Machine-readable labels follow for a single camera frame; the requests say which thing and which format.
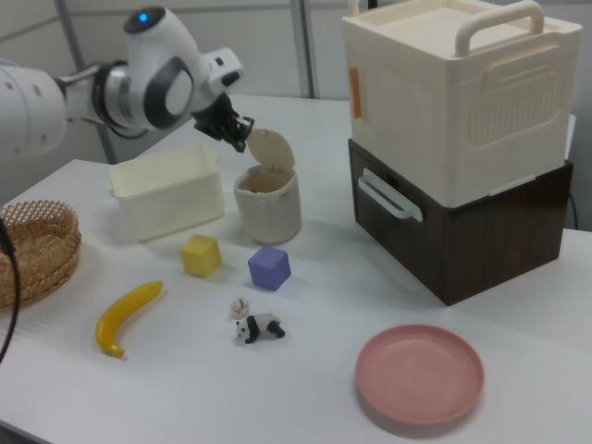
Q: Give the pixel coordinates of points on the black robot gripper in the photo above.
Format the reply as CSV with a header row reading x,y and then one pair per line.
x,y
215,118

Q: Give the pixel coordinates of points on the cream lidded trash can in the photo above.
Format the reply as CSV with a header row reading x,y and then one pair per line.
x,y
268,208

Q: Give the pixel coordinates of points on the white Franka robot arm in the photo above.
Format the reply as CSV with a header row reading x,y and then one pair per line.
x,y
152,83

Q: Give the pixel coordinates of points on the cream plastic storage bin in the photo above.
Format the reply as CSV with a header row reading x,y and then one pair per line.
x,y
166,199

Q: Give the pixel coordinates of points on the copper box latch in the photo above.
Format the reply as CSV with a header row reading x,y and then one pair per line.
x,y
357,92

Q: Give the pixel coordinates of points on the yellow foam cube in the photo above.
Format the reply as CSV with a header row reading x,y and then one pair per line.
x,y
200,255

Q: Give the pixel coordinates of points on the purple foam cube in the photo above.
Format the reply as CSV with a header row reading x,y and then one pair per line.
x,y
269,268

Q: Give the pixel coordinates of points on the small cream garlic toy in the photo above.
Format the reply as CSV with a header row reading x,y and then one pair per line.
x,y
239,307

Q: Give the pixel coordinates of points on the small panda figurine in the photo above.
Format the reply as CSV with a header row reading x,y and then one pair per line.
x,y
260,327

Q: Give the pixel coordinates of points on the yellow toy banana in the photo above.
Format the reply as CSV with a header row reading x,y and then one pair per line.
x,y
125,314

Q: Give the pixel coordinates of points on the woven wicker basket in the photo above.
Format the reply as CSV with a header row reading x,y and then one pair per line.
x,y
41,250

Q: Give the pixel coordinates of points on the dark wood drawer cabinet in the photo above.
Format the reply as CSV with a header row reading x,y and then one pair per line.
x,y
485,250

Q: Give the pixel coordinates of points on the pink round plate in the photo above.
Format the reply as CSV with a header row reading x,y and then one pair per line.
x,y
420,374

